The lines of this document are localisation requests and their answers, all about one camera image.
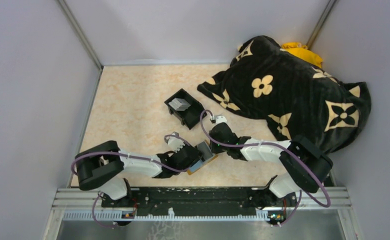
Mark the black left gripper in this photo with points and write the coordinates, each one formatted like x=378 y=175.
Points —
x=200 y=154

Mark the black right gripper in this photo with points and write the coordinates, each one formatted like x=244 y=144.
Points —
x=214 y=149

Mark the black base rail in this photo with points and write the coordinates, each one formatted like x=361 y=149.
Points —
x=194 y=204

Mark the stack of white cards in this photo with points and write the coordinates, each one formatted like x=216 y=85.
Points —
x=179 y=104

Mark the black plastic card box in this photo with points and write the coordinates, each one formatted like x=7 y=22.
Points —
x=190 y=117

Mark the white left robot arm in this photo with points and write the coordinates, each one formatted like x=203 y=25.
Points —
x=99 y=167

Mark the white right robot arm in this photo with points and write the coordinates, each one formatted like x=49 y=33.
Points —
x=306 y=165

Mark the black flower-pattern blanket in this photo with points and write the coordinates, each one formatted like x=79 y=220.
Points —
x=294 y=97

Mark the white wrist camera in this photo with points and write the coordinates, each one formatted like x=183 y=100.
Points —
x=174 y=141
x=218 y=119

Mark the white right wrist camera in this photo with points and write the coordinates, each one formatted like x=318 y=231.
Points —
x=218 y=119

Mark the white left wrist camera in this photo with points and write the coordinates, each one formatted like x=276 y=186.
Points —
x=174 y=141

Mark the yellow cloth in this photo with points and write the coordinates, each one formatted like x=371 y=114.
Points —
x=301 y=51

